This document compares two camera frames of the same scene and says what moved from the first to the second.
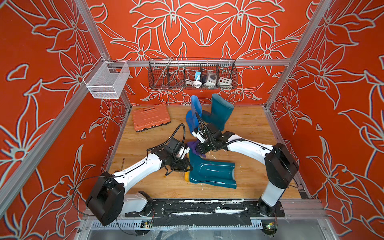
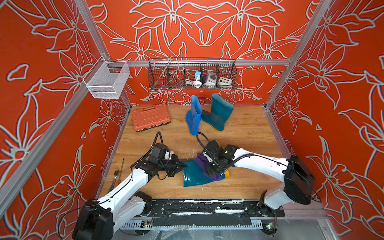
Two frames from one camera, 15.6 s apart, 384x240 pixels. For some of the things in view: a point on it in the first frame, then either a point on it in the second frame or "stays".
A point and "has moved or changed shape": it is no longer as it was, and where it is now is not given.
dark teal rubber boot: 205,171 has moved or changed shape
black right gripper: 201,149 to 211,172
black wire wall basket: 192,73 stays
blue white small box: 197,75 stays
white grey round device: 212,79 stays
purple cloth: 193,145 to 201,159
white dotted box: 224,81 stays
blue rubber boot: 193,115 stays
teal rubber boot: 221,109 stays
